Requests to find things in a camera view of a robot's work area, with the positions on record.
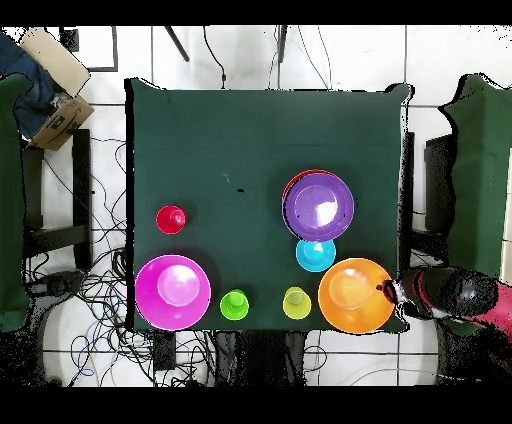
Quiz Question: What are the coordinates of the orange plastic bowl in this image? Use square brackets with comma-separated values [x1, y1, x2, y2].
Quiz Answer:
[317, 257, 397, 335]

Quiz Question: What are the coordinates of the purple plastic bowl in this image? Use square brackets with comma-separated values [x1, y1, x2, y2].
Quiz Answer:
[281, 171, 356, 244]

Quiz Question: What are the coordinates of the red-orange plastic bowl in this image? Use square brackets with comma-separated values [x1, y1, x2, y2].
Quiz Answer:
[281, 168, 341, 201]

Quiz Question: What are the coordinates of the small blue plastic bowl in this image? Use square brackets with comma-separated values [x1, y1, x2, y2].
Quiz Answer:
[294, 238, 337, 274]

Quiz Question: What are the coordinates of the yellow plastic cup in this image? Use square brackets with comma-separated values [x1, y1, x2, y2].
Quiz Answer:
[282, 286, 312, 321]

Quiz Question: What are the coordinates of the green-covered side table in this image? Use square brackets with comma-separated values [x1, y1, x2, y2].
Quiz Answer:
[437, 74, 512, 337]
[0, 72, 34, 333]

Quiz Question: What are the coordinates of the green plastic cup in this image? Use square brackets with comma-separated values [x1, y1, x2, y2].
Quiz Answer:
[219, 289, 250, 322]

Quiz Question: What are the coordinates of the pink plastic bowl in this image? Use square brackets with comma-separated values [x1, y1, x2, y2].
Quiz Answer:
[134, 254, 212, 332]

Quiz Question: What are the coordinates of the red plastic cup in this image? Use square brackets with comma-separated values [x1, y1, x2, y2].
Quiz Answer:
[155, 204, 188, 236]

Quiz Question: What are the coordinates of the black power box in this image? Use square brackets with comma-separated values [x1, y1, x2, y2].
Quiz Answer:
[152, 331, 178, 372]

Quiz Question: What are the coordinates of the dark green tablecloth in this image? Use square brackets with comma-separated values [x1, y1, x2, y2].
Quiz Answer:
[124, 77, 413, 333]

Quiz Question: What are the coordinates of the black stand leg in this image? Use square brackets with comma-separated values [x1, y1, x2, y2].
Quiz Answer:
[275, 25, 288, 64]
[163, 25, 191, 63]

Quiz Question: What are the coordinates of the brown cardboard box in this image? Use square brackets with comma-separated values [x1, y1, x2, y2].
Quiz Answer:
[30, 94, 96, 152]

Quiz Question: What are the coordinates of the beige cardboard sheet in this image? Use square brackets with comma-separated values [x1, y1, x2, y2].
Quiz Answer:
[19, 26, 92, 98]

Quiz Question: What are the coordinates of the blue cloth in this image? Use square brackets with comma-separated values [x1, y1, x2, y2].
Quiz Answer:
[0, 31, 61, 139]

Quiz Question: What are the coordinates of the black chair frame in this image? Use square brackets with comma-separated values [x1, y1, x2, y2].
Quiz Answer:
[21, 128, 94, 271]
[401, 131, 457, 233]

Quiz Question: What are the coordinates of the black cable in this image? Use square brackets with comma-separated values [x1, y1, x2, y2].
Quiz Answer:
[202, 25, 227, 90]

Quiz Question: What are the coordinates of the tangle of cables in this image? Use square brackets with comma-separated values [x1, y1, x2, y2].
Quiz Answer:
[25, 135, 217, 387]

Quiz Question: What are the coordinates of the grey metal frame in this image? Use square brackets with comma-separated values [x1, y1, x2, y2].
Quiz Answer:
[59, 25, 120, 74]

